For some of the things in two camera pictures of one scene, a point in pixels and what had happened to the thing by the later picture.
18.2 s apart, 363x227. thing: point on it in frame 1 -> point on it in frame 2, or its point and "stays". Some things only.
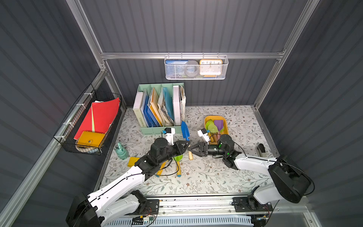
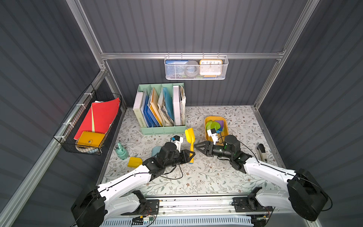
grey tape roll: [192, 68] stays
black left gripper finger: [180, 152] -> [186, 160]
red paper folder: [99, 117] stays
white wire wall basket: [195, 67] stays
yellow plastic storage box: [216, 117] stays
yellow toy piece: [132, 161] stays
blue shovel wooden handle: [185, 134] -> [221, 123]
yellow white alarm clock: [211, 66] stays
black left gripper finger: [182, 145] -> [185, 153]
